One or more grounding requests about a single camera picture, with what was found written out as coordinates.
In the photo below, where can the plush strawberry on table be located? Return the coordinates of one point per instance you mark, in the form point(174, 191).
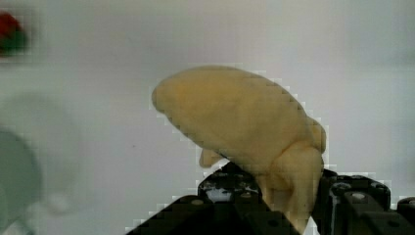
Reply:
point(13, 38)

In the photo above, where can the green mug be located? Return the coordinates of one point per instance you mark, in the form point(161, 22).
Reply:
point(20, 178)

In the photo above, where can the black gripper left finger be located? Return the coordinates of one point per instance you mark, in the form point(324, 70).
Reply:
point(227, 182)

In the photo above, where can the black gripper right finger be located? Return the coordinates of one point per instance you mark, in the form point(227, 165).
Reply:
point(343, 199)

